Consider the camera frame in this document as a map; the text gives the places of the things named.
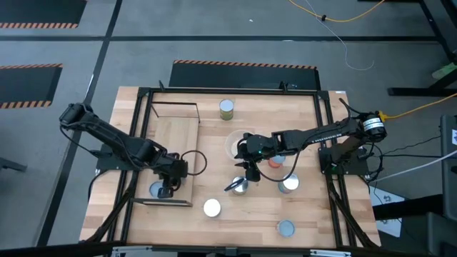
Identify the blue green tomatoes can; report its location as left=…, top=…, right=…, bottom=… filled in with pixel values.
left=278, top=173, right=301, bottom=195

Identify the yellow cable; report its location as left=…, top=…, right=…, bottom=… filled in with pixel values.
left=378, top=91, right=457, bottom=122
left=288, top=0, right=386, bottom=24

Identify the white red diced tomatoes can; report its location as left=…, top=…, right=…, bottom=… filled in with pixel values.
left=276, top=219, right=297, bottom=239

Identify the white paper sheet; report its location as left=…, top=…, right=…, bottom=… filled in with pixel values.
left=368, top=185, right=407, bottom=239

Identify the blue yellow peaches can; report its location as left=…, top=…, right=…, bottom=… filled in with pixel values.
left=203, top=198, right=222, bottom=218

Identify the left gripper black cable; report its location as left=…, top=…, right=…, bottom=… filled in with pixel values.
left=181, top=149, right=209, bottom=177

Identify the silver aluminium bar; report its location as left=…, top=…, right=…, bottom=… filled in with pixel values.
left=110, top=245, right=154, bottom=257
left=309, top=248, right=353, bottom=257

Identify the black hazard-striped floor mat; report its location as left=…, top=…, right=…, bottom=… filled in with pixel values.
left=0, top=63, right=64, bottom=110
left=168, top=59, right=321, bottom=91
left=0, top=0, right=88, bottom=30

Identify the wooden shelf black metal frame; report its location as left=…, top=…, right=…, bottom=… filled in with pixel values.
left=132, top=101, right=201, bottom=208

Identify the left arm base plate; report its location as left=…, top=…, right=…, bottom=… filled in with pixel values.
left=95, top=143, right=148, bottom=172

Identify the green oranges can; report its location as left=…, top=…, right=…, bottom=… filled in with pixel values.
left=231, top=176, right=250, bottom=196

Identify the small teal orange-slice can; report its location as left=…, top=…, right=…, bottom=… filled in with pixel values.
left=149, top=181, right=166, bottom=199

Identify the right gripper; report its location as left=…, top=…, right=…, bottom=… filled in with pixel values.
left=233, top=131, right=278, bottom=183

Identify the red orange mixed fruit can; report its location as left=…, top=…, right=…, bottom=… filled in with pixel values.
left=267, top=155, right=286, bottom=169

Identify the black desk leg frame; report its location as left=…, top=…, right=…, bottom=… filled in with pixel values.
left=387, top=0, right=457, bottom=98

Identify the grey cabinet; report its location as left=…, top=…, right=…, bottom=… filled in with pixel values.
left=440, top=114, right=457, bottom=222

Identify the green pears can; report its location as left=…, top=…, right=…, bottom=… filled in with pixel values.
left=219, top=99, right=236, bottom=121

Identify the thin white cable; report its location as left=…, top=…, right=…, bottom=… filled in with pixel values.
left=304, top=0, right=376, bottom=71

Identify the thick white cable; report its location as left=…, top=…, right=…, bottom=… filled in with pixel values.
left=370, top=148, right=457, bottom=183

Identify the black aluminium table frame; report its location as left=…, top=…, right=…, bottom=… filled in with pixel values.
left=80, top=80, right=381, bottom=251

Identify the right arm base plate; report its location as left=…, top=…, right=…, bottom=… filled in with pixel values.
left=318, top=145, right=369, bottom=176

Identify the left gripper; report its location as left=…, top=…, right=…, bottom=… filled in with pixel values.
left=152, top=152, right=189, bottom=199

